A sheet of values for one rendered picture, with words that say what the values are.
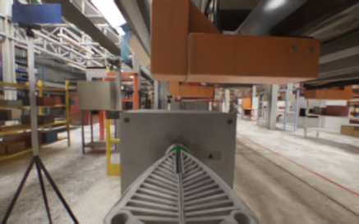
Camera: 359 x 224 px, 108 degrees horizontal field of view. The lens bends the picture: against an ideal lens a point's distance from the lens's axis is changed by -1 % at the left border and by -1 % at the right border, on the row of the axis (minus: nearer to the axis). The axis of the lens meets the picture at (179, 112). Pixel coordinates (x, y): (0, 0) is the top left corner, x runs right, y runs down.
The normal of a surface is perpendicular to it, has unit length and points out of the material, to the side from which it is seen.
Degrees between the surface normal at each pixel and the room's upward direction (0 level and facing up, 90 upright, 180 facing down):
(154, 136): 90
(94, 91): 90
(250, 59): 90
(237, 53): 90
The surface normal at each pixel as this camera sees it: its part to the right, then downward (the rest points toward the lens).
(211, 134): 0.03, 0.07
